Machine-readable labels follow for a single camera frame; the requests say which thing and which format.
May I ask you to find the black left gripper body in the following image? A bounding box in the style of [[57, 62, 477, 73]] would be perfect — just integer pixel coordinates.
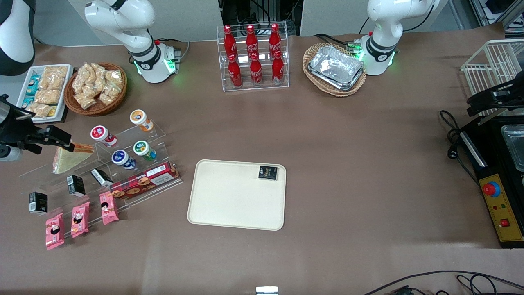
[[493, 79, 524, 107]]

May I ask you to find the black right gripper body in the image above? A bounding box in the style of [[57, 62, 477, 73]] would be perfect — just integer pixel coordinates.
[[0, 95, 48, 146]]

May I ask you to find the triangle sandwich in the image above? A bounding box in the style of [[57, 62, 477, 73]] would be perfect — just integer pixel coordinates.
[[52, 143, 95, 175]]

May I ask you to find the white rectangular snack tray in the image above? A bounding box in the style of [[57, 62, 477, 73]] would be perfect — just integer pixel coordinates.
[[16, 64, 74, 123]]

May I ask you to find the aluminium foil tray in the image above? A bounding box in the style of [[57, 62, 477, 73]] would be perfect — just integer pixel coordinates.
[[308, 66, 365, 91], [310, 45, 364, 84]]

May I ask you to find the cream plastic serving tray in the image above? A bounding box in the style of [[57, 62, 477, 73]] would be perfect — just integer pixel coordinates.
[[187, 159, 287, 231]]

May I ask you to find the clear cracker packet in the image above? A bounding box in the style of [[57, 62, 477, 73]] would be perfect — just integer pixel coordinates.
[[43, 66, 68, 79], [25, 102, 52, 118], [40, 78, 66, 91], [35, 89, 62, 105]]

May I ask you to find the red lid yogurt cup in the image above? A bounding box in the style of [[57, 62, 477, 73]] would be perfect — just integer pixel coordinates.
[[90, 125, 118, 147]]

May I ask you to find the round brown wicker basket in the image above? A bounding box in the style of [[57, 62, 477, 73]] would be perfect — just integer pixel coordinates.
[[63, 62, 127, 116]]

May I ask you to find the small black box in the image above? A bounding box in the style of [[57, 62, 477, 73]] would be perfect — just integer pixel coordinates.
[[258, 165, 279, 181], [29, 192, 48, 216], [67, 175, 86, 197], [90, 168, 114, 188]]

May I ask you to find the steel food pan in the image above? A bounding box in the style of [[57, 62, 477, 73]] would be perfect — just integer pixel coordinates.
[[501, 125, 524, 172]]

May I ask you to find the blue lid yogurt cup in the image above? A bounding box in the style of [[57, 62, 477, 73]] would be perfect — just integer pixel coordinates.
[[111, 150, 137, 170]]

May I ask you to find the orange lid yogurt cup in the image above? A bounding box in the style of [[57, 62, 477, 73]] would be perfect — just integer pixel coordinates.
[[129, 109, 154, 132]]

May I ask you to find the green lid yogurt cup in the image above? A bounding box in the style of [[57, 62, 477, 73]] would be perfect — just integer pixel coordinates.
[[133, 140, 157, 161]]

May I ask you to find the pink snack packet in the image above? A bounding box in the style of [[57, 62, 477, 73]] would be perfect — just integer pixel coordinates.
[[99, 191, 120, 225], [71, 202, 90, 238], [45, 213, 65, 250]]

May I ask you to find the long red cookie box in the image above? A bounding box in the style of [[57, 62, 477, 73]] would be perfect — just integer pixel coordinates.
[[110, 162, 180, 200]]

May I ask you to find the black machine with yellow panel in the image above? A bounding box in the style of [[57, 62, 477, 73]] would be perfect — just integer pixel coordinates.
[[458, 115, 524, 249]]

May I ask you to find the clear acrylic stepped stand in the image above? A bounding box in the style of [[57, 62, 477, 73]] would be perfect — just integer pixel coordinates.
[[18, 121, 183, 236]]

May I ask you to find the light oval wicker basket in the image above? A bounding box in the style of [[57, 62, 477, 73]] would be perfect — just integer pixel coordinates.
[[303, 43, 367, 97]]

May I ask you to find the red Coca-Cola bottle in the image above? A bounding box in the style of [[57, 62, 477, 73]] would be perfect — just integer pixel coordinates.
[[228, 53, 243, 88], [250, 52, 263, 86], [246, 25, 258, 56], [223, 25, 237, 58], [269, 23, 282, 54], [272, 50, 285, 85]]

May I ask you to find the clear acrylic bottle rack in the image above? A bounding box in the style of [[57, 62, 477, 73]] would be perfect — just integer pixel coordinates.
[[217, 23, 290, 92]]

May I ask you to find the black equipment rack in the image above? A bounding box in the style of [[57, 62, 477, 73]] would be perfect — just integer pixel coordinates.
[[219, 0, 303, 37]]

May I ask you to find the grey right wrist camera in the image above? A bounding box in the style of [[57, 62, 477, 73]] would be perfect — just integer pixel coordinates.
[[0, 145, 22, 161]]

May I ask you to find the white wire basket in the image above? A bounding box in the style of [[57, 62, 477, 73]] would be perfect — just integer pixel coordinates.
[[461, 39, 524, 117]]

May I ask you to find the black power cable with plug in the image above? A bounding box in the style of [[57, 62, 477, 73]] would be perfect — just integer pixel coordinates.
[[439, 110, 481, 185]]

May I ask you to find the aluminium frame rack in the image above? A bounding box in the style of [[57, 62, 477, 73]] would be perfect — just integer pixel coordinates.
[[469, 0, 524, 35]]

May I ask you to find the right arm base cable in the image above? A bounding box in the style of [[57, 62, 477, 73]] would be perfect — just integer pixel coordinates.
[[154, 38, 191, 63]]

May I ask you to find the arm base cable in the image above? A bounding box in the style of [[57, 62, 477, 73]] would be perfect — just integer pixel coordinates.
[[154, 38, 191, 63], [313, 34, 371, 52]]

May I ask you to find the left arm base cable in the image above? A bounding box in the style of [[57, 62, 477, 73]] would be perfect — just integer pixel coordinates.
[[313, 34, 371, 52]]

